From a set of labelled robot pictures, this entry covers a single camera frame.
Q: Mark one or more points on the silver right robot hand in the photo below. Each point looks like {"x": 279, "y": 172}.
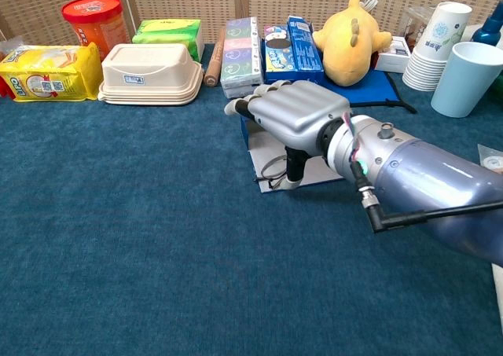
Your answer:
{"x": 298, "y": 112}

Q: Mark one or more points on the blue glasses box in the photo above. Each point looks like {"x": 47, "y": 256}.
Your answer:
{"x": 263, "y": 144}

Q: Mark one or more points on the black wire-frame eyeglasses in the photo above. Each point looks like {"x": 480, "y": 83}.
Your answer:
{"x": 273, "y": 166}

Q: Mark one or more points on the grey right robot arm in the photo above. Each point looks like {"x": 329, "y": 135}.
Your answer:
{"x": 424, "y": 175}

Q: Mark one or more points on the blue yellow cookie box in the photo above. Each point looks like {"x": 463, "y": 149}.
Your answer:
{"x": 279, "y": 57}

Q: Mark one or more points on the pastel tissue multipack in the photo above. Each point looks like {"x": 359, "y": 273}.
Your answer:
{"x": 241, "y": 57}

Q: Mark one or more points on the yellow plush toy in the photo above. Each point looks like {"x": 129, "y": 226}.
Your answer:
{"x": 349, "y": 49}

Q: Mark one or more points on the blue cloth mat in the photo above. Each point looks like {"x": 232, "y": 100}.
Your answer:
{"x": 377, "y": 89}

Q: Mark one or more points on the wooden rolling pin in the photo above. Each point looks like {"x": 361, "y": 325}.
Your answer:
{"x": 214, "y": 65}

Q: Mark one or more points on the small white box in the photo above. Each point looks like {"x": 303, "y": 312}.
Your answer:
{"x": 393, "y": 59}

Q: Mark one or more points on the green tissue pack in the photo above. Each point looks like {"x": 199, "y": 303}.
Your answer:
{"x": 169, "y": 31}

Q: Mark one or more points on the beige plastic lunch box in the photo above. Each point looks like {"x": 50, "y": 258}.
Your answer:
{"x": 149, "y": 73}

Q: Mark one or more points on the stack of paper cups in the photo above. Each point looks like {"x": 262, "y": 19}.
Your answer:
{"x": 436, "y": 37}

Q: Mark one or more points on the light blue mug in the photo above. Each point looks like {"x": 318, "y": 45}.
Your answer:
{"x": 463, "y": 81}

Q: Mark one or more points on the cream tote in clear bag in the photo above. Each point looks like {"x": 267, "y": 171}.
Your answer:
{"x": 491, "y": 161}

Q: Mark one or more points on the green bottle with blue cap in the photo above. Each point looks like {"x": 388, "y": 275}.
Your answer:
{"x": 489, "y": 31}

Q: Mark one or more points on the teal felt table cover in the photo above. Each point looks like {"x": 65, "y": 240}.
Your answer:
{"x": 118, "y": 214}

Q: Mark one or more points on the orange tub with red lid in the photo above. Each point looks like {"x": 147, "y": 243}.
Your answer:
{"x": 96, "y": 22}

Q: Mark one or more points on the yellow biscuit package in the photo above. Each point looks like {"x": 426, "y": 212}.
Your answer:
{"x": 51, "y": 73}

